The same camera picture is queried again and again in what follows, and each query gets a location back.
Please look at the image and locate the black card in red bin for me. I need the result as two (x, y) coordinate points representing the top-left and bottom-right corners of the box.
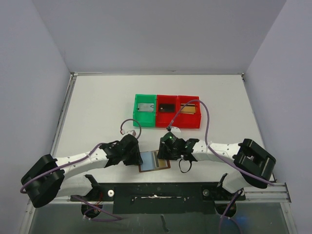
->
(158, 103), (176, 113)

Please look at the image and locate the striped gold card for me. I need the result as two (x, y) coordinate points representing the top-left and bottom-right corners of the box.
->
(156, 159), (171, 170)

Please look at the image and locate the aluminium frame rail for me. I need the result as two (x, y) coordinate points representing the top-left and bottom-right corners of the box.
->
(28, 182), (292, 207)
(50, 73), (78, 157)

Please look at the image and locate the red plastic bin middle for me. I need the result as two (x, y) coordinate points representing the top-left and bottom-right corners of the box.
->
(156, 95), (177, 128)

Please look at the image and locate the aluminium front frame rail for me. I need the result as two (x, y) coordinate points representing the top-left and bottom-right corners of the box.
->
(28, 182), (292, 207)

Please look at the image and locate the red plastic bin right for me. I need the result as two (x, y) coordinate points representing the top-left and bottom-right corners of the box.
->
(174, 96), (201, 129)

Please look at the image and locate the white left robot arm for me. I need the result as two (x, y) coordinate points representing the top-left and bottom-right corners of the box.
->
(20, 134), (142, 208)

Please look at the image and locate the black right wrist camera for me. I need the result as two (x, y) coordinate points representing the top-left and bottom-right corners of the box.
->
(161, 132), (179, 146)

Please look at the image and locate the green plastic bin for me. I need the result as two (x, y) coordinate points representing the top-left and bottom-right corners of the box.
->
(133, 94), (156, 128)

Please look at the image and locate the silver card in green bin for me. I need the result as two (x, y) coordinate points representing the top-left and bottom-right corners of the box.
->
(137, 103), (154, 112)

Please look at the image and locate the red plastic bin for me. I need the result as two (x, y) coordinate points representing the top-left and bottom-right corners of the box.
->
(174, 96), (201, 129)
(156, 95), (177, 128)

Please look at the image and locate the brown leather card holder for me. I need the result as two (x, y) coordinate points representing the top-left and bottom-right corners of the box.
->
(138, 150), (169, 173)

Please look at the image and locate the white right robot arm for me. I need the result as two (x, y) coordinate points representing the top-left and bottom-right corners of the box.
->
(157, 132), (276, 199)

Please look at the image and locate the aluminium left frame rail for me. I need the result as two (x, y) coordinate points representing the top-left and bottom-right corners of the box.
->
(50, 73), (78, 157)

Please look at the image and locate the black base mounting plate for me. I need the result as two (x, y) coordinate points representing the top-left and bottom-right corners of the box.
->
(70, 182), (233, 215)

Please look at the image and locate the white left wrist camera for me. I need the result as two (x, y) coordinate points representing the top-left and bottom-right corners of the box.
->
(120, 129), (137, 137)

